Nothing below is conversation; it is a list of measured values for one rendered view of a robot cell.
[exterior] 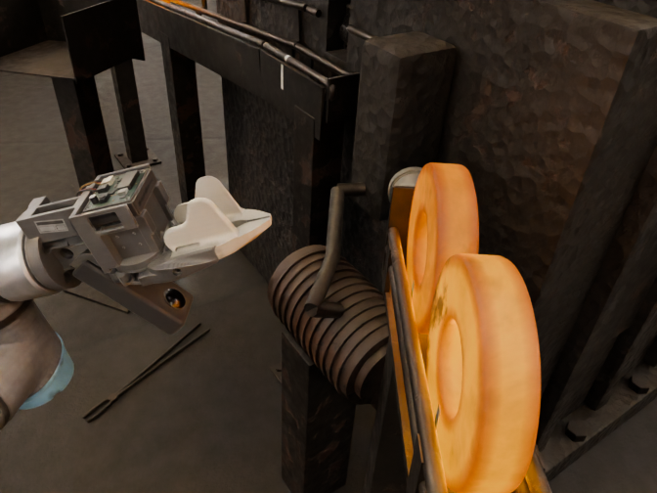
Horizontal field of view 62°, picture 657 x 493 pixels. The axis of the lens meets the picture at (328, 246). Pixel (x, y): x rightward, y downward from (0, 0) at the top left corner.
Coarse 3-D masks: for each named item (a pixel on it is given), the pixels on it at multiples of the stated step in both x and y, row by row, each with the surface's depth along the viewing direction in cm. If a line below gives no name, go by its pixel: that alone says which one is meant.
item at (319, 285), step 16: (336, 192) 76; (352, 192) 77; (336, 208) 75; (336, 224) 73; (336, 240) 72; (336, 256) 71; (320, 272) 69; (320, 288) 67; (320, 304) 65; (336, 304) 67
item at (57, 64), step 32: (0, 0) 112; (32, 0) 119; (64, 0) 118; (96, 0) 115; (128, 0) 110; (0, 32) 114; (32, 32) 121; (64, 32) 123; (96, 32) 104; (128, 32) 112; (0, 64) 111; (32, 64) 111; (64, 64) 110; (96, 64) 106; (64, 96) 115; (96, 96) 119; (96, 128) 122; (96, 160) 124
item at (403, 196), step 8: (392, 192) 56; (400, 192) 56; (408, 192) 56; (392, 200) 56; (400, 200) 56; (408, 200) 56; (392, 208) 57; (400, 208) 57; (408, 208) 57; (392, 216) 57; (400, 216) 57; (408, 216) 57; (392, 224) 58; (400, 224) 58; (408, 224) 58; (400, 232) 58; (384, 248) 60; (384, 256) 60; (384, 264) 60
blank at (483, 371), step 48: (480, 288) 32; (432, 336) 43; (480, 336) 30; (528, 336) 30; (432, 384) 42; (480, 384) 30; (528, 384) 29; (480, 432) 30; (528, 432) 30; (480, 480) 31
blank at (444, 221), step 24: (432, 168) 47; (456, 168) 47; (432, 192) 46; (456, 192) 44; (432, 216) 45; (456, 216) 43; (408, 240) 57; (432, 240) 45; (456, 240) 43; (408, 264) 56; (432, 264) 44; (432, 288) 44
